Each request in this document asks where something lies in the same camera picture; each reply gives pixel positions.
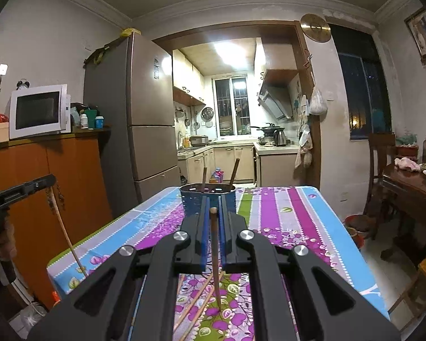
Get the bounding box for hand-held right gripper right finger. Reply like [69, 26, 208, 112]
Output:
[218, 196, 402, 341]

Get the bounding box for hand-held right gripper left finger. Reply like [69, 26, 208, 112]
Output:
[28, 196, 212, 341]

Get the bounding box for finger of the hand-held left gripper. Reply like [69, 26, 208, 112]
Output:
[0, 174, 57, 214]

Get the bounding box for blue perforated utensil holder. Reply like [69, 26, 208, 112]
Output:
[179, 182, 237, 221]

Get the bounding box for person's left hand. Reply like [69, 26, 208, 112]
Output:
[0, 218, 18, 260]

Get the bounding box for orange wooden cabinet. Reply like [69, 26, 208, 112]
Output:
[0, 128, 112, 309]

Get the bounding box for thin bamboo stick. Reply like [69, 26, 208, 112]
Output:
[51, 188, 88, 277]

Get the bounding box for floral striped tablecloth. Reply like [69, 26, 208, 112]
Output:
[46, 186, 391, 341]

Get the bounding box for white microwave oven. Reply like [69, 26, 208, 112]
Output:
[9, 84, 72, 140]

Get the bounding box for lower kitchen cabinets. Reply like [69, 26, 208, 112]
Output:
[177, 144, 256, 189]

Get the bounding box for kitchen cabinets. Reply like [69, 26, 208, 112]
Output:
[177, 144, 256, 189]
[173, 50, 206, 106]

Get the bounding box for black wok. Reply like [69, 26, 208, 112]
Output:
[249, 123, 279, 134]

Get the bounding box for bundle of hanging bags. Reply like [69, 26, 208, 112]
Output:
[294, 124, 314, 169]

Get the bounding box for kitchen window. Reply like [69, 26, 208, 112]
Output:
[213, 76, 251, 137]

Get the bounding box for red bucket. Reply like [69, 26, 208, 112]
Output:
[344, 215, 371, 249]

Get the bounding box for grey refrigerator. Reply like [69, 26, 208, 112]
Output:
[83, 30, 181, 217]

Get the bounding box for metal range hood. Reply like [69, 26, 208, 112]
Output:
[257, 82, 293, 119]

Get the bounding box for upper kitchen cabinets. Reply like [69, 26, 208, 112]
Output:
[173, 50, 206, 106]

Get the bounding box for white hanging plastic bag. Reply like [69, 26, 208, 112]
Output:
[310, 87, 329, 116]

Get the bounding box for wooden chair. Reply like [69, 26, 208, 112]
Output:
[364, 133, 398, 221]

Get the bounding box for dark wooden table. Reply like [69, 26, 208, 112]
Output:
[381, 163, 426, 267]

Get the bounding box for pink cloth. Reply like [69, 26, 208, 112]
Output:
[394, 157, 421, 172]

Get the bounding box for dark barred window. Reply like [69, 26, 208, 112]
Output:
[328, 25, 393, 141]

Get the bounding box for gold wall clock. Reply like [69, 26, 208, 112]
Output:
[300, 13, 331, 42]

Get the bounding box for framed wall picture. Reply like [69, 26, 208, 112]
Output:
[404, 7, 426, 65]

